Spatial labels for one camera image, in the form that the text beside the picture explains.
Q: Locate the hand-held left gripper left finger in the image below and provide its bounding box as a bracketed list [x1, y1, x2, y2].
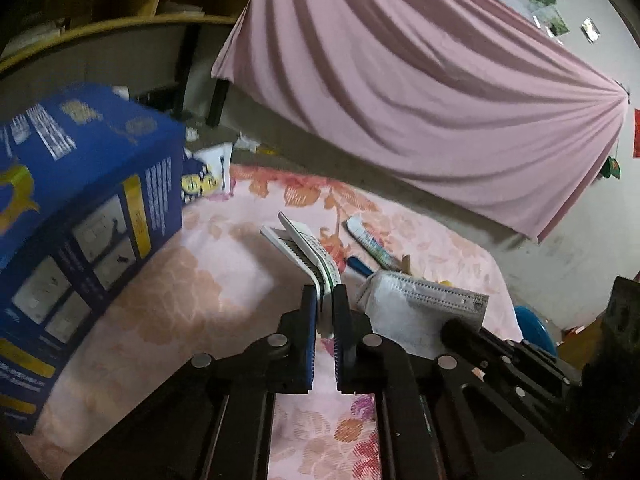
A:
[62, 284, 321, 480]

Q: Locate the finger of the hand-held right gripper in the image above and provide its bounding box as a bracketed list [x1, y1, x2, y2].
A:
[440, 319, 583, 411]

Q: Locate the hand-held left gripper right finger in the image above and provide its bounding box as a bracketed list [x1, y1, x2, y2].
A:
[333, 284, 587, 480]

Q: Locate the white face mask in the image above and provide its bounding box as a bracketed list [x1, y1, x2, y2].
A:
[356, 270, 490, 361]

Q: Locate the blue plastic stick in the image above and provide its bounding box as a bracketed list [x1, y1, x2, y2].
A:
[347, 256, 376, 278]

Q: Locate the white striped paper packet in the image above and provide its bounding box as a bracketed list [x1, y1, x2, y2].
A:
[260, 212, 344, 341]

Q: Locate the blue cardboard box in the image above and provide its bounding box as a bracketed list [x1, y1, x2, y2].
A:
[0, 82, 187, 436]

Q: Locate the blue plastic stool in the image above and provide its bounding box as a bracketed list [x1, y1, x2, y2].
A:
[514, 305, 558, 358]

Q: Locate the white green tube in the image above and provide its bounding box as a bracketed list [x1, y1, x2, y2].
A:
[345, 215, 397, 271]

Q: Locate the pink floral blanket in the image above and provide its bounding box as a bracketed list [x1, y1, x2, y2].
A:
[20, 162, 523, 480]

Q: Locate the pink hanging sheet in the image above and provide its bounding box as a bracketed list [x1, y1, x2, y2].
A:
[211, 0, 628, 243]

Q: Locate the black metal stand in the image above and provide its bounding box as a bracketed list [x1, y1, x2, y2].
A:
[172, 25, 231, 128]

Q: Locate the wooden shelf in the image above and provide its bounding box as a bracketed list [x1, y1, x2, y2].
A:
[0, 0, 253, 76]

